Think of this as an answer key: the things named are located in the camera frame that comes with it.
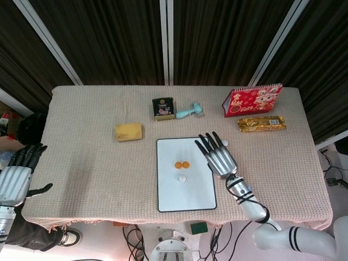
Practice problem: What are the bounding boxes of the dark trouser leg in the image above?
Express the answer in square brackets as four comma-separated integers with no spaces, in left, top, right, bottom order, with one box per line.
[5,221,66,252]

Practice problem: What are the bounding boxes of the black cable with adapter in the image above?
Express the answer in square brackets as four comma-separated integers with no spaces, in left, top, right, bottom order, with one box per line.
[318,148,348,188]

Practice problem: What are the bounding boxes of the white frame bar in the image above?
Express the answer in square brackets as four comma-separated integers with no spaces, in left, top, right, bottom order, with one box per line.
[0,86,35,115]

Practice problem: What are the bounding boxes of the white board with black rim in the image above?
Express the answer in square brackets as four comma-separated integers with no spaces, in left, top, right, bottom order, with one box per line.
[156,136,218,213]

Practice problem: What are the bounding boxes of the yellow sponge green base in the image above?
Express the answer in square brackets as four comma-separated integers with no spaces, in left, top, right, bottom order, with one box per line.
[114,122,144,142]

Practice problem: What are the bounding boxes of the teal toy hammer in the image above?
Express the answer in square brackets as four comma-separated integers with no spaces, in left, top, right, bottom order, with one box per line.
[175,101,204,120]

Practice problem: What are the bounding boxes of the brown cardboard box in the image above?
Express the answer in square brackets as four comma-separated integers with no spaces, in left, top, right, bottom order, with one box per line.
[0,135,27,154]

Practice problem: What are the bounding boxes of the black gold luncheon meat can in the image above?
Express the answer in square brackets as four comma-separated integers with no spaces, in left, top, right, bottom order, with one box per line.
[151,97,176,122]

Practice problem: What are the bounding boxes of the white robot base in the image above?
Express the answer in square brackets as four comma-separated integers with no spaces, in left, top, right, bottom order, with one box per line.
[140,220,203,261]

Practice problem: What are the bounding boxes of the red 2026 desk calendar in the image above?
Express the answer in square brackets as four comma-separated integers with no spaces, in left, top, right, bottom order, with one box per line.
[221,83,283,118]

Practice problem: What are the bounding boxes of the pink waffle tablecloth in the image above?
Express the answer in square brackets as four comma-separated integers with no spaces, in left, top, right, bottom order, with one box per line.
[20,85,334,234]

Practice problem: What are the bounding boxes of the gold foil snack package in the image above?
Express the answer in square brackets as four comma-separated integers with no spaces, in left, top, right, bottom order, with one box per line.
[236,115,286,133]

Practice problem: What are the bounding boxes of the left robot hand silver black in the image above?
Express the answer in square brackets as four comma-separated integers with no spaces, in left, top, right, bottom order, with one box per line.
[0,143,53,207]

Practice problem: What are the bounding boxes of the green sponge block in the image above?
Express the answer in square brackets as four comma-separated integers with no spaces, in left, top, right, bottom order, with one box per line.
[190,221,208,235]

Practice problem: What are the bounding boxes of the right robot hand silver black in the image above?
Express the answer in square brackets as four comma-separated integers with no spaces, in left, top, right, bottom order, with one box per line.
[195,131,239,179]

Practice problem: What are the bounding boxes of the black floor cable bundle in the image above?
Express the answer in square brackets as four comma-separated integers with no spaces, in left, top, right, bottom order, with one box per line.
[200,224,236,261]
[122,225,149,261]

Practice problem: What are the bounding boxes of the white vertical frame post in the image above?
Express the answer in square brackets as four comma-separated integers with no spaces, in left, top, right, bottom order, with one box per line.
[159,0,175,86]

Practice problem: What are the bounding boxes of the white slanted frame post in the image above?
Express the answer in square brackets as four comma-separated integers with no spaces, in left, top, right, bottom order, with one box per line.
[248,0,303,86]
[17,0,83,86]

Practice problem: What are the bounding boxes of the black white sneaker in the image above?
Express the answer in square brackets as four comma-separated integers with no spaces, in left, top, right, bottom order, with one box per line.
[58,228,82,247]

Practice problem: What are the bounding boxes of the black pleated curtain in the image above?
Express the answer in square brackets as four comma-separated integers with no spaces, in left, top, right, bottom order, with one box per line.
[0,0,348,145]

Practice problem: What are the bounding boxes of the black hair head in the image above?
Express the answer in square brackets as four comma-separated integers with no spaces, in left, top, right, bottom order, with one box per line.
[17,113,48,147]

